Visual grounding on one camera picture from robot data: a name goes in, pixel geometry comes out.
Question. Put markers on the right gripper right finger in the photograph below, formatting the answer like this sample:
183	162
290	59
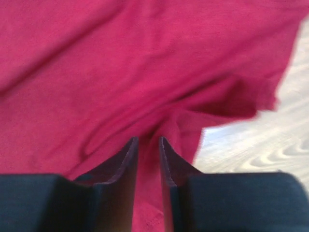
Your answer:
232	202

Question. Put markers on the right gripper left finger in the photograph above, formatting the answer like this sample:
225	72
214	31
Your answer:
100	200

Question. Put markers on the dark red t shirt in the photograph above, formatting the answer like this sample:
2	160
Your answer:
79	78

